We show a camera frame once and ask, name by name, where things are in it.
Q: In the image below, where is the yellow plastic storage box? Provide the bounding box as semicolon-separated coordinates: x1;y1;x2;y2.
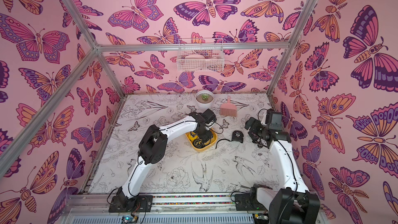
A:
185;129;218;152

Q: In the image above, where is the aluminium front rail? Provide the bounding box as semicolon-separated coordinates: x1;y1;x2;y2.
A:
58;192;330;224

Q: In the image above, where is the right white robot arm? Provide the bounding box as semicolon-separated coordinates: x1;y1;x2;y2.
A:
245;110;320;224

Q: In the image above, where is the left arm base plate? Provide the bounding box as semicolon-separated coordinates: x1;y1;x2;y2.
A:
108;195;153;213

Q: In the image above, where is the pink hand brush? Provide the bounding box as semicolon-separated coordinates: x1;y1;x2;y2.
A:
220;96;237;117

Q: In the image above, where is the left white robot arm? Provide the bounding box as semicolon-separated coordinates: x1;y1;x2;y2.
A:
116;109;217;200

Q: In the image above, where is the white wire wall basket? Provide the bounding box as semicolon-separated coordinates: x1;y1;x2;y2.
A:
175;38;225;73

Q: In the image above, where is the white plant pot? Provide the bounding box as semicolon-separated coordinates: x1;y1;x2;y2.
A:
195;90;215;110

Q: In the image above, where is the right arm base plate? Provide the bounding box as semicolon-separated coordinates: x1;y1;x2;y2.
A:
233;194;266;212

